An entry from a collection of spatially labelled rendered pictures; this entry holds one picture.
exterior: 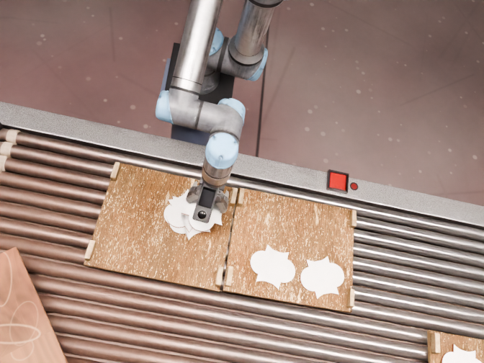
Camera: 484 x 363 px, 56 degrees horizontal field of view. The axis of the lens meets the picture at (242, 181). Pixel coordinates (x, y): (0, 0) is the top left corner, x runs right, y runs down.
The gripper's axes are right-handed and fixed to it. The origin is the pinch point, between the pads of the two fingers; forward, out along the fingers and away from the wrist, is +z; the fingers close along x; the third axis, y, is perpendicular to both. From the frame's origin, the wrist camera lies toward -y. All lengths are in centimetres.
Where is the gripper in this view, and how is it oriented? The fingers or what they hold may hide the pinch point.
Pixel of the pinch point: (205, 207)
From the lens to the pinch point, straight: 138.2
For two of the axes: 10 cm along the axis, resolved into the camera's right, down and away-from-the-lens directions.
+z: -1.8, 4.1, 8.9
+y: 2.4, -8.6, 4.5
